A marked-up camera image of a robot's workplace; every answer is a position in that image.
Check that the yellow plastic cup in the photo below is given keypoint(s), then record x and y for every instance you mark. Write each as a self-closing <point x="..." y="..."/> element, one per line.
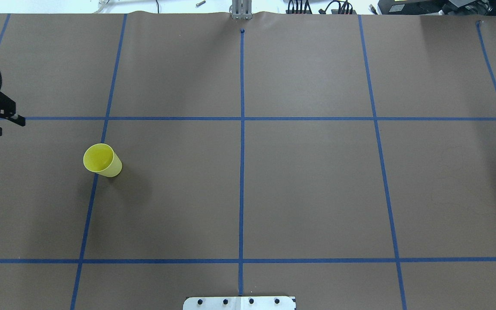
<point x="101" y="159"/>

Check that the white pedestal column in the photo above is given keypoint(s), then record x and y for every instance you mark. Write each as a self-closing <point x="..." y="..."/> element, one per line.
<point x="240" y="303"/>

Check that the aluminium frame post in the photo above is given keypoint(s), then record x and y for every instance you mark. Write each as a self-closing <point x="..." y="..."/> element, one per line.
<point x="241" y="9"/>

